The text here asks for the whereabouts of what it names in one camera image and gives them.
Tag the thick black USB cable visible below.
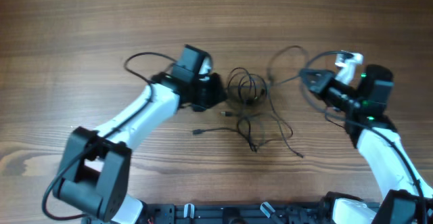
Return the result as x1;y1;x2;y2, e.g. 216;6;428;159
221;66;269;118

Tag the thin black USB cable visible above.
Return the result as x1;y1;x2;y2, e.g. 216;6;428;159
192;44;311;159

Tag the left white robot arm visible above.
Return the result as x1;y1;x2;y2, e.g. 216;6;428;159
41;45;227;223

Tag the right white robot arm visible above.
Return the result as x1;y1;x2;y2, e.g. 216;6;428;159
300;65;432;223

